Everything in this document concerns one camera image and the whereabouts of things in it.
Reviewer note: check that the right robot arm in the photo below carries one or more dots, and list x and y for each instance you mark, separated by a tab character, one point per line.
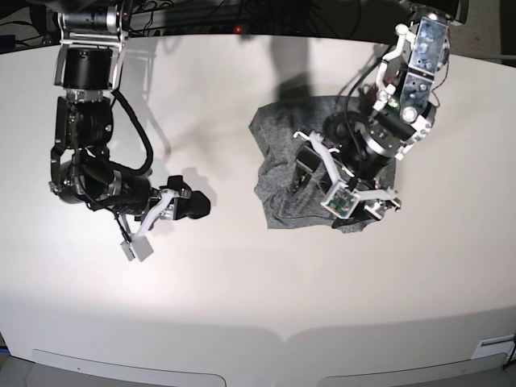
88	69

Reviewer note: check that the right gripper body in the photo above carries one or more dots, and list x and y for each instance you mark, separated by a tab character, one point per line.
170	195

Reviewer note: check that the white label sticker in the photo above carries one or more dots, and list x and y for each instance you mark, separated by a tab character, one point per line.
504	345

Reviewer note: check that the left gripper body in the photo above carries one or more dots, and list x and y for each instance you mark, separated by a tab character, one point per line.
363	148

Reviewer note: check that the grey long-sleeve T-shirt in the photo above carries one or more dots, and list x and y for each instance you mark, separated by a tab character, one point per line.
272	128

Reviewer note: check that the power strip with red light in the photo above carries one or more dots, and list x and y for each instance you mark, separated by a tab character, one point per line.
165	23

